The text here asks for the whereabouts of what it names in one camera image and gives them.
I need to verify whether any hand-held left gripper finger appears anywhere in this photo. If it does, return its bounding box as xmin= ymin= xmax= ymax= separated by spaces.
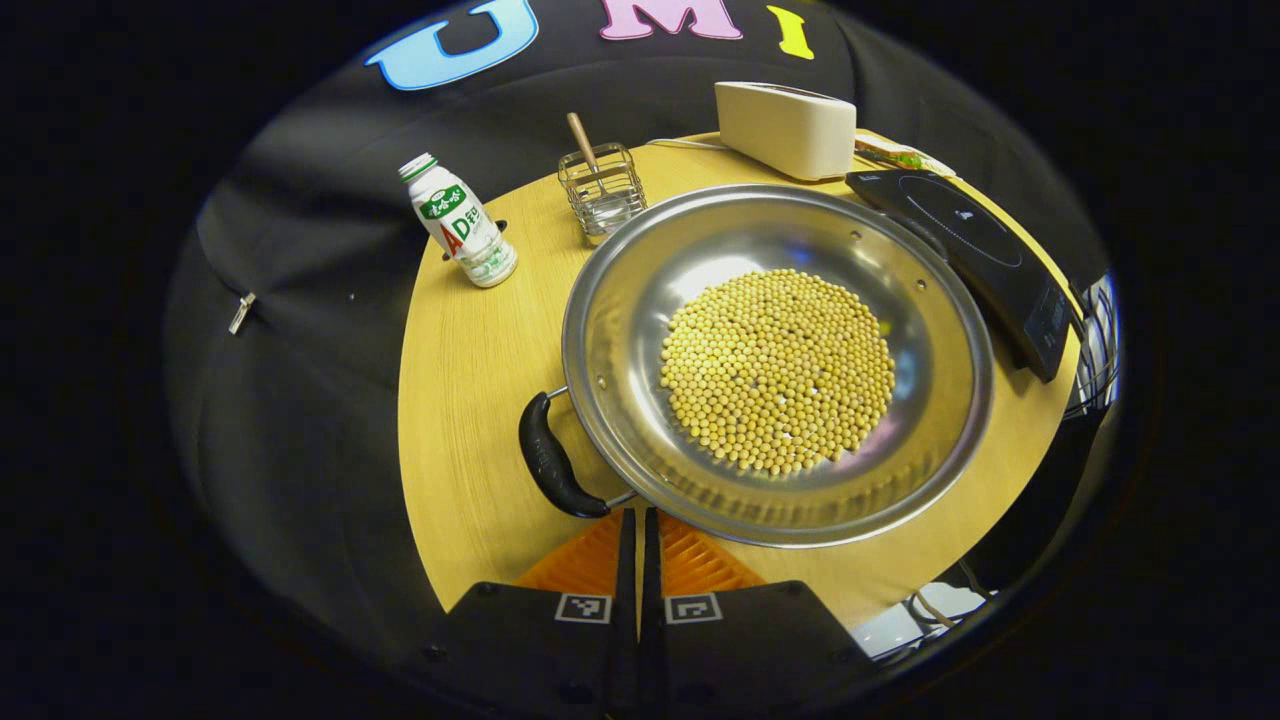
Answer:
xmin=640 ymin=508 xmax=881 ymax=716
xmin=440 ymin=508 xmax=639 ymax=716

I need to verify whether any steel pot with black handles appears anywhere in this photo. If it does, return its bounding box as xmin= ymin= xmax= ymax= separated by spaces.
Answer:
xmin=517 ymin=183 xmax=996 ymax=549

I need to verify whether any pile of soybeans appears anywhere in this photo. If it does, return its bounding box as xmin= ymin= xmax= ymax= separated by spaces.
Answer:
xmin=658 ymin=268 xmax=898 ymax=478

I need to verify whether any black induction cooktop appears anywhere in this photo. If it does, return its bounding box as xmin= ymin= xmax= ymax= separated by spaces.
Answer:
xmin=845 ymin=168 xmax=1086 ymax=384

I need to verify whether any black backdrop cloth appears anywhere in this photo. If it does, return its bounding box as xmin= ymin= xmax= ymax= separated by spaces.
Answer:
xmin=165 ymin=0 xmax=1116 ymax=641

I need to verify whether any white green-capped drink bottle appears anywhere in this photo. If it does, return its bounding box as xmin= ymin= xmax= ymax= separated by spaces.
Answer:
xmin=398 ymin=152 xmax=519 ymax=289

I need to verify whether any white toaster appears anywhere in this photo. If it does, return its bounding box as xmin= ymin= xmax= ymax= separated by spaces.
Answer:
xmin=714 ymin=81 xmax=859 ymax=182

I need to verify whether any sandwich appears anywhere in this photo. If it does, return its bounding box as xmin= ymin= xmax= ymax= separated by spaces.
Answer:
xmin=858 ymin=140 xmax=926 ymax=171

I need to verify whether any white plate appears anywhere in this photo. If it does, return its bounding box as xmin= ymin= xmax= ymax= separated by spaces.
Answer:
xmin=855 ymin=133 xmax=958 ymax=179

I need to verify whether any metal wire basket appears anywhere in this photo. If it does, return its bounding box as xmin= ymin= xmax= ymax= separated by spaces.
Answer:
xmin=558 ymin=143 xmax=648 ymax=248

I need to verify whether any metal wire frame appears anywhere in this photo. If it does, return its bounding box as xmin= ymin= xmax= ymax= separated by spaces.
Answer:
xmin=1065 ymin=272 xmax=1121 ymax=419

